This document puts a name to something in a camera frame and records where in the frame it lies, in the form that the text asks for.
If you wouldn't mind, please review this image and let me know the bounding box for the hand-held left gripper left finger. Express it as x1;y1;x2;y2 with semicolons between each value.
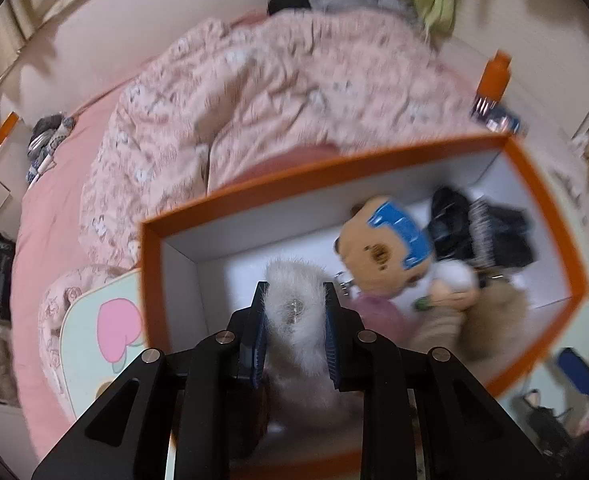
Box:
32;280;271;480

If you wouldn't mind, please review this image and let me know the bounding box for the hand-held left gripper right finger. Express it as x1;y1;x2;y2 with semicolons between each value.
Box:
324;285;555;480

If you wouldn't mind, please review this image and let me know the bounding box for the white fluffy pompom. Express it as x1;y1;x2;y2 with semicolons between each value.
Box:
263;256;346;413

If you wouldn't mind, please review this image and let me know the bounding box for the brown bear plush blue cap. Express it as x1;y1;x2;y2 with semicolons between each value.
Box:
333;196;435;296

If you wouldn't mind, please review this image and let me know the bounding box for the white-haired figure toy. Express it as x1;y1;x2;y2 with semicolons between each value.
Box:
411;259;482;313

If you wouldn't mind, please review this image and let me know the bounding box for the beige fluffy pompom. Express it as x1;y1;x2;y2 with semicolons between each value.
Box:
409;280;530;361

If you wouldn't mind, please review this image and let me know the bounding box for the orange cardboard box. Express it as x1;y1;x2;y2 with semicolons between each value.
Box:
139;132;589;466

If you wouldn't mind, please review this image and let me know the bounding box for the light green lap table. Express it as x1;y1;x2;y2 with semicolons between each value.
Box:
59;267;148;423

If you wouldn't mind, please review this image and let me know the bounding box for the pink floral quilt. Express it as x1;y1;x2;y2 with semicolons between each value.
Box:
77;10;495;281

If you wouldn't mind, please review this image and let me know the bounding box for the grey patterned cloth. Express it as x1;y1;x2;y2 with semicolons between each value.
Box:
24;112;78;181

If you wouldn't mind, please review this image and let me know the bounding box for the orange bottle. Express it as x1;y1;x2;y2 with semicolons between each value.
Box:
477;50;512;103

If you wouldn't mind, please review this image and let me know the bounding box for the small orange box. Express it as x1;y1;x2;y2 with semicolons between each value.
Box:
0;111;20;146

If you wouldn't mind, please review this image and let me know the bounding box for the cream bed headboard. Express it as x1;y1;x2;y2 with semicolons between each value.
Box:
4;0;355;126

